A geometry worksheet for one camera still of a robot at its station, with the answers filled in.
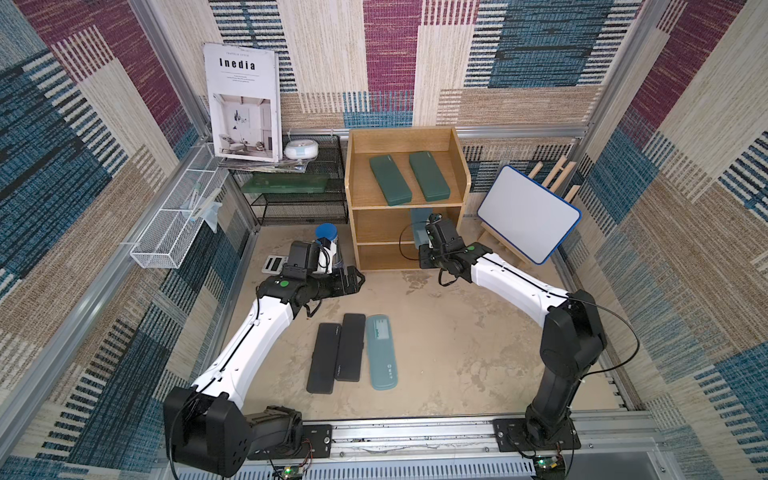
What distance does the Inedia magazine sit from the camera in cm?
76

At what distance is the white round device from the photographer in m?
0.87

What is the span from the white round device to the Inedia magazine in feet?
0.13
